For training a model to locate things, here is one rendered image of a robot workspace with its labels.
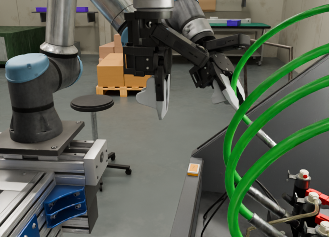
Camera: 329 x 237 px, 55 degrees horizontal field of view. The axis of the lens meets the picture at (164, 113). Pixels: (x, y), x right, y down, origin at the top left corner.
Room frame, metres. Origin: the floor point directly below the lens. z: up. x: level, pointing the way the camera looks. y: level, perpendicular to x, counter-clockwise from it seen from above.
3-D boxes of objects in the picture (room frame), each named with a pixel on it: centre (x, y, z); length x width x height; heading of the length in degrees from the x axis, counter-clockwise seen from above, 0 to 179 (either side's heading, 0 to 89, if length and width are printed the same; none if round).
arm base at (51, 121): (0.90, 0.39, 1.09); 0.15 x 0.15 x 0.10
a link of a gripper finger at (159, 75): (0.59, 0.01, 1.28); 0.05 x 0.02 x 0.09; 169
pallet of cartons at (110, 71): (5.32, 0.62, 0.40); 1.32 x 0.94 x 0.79; 174
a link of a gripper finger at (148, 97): (0.60, 0.03, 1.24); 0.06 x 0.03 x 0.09; 79
